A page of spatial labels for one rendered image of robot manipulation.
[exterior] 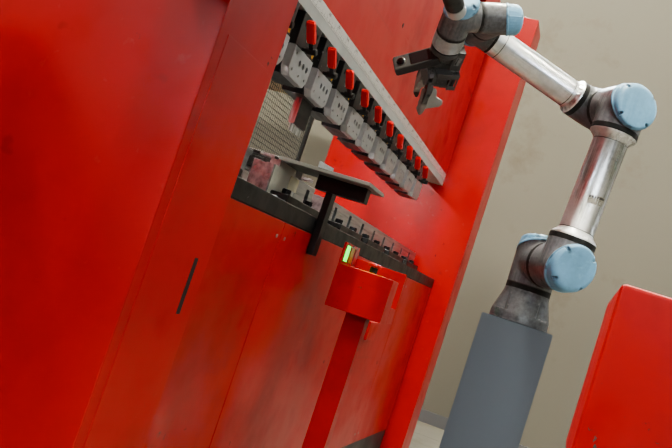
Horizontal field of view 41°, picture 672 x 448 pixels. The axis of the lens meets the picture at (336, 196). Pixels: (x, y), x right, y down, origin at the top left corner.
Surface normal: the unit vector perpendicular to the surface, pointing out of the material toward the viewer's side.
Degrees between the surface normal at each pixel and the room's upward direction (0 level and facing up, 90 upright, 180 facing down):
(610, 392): 90
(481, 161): 90
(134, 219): 90
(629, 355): 90
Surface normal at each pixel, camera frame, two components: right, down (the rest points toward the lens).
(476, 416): -0.20, -0.15
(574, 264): 0.18, 0.11
